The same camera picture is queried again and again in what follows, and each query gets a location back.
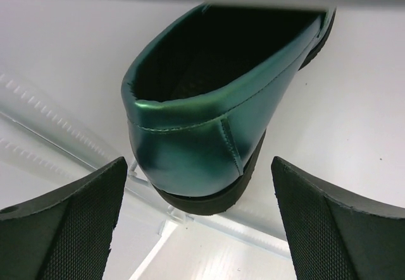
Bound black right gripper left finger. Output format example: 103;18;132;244
1;157;127;279

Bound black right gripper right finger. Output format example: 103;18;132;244
271;157;404;279

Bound green loafer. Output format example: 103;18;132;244
121;3;336;216

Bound white plastic shoe cabinet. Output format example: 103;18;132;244
0;0;405;280

